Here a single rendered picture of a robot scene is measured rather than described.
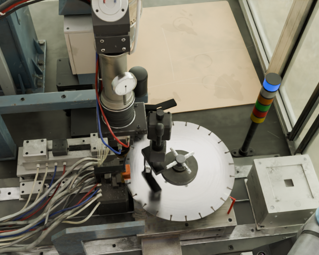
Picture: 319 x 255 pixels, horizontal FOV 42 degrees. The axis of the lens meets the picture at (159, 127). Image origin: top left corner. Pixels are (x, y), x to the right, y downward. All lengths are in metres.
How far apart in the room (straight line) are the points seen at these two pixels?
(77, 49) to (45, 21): 1.11
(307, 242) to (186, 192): 0.47
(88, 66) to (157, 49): 0.92
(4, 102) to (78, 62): 0.46
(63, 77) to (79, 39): 0.64
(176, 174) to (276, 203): 0.31
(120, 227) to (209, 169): 0.32
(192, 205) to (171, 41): 0.86
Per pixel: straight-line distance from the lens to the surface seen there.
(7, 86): 1.61
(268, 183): 1.30
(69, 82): 1.44
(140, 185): 1.19
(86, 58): 0.86
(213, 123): 1.56
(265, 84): 1.19
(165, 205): 1.17
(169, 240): 1.27
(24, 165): 1.40
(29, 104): 1.26
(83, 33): 0.81
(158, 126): 0.89
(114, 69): 0.80
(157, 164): 1.11
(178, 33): 1.85
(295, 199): 1.31
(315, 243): 0.81
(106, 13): 0.70
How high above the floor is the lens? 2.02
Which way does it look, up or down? 56 degrees down
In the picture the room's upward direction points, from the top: 4 degrees clockwise
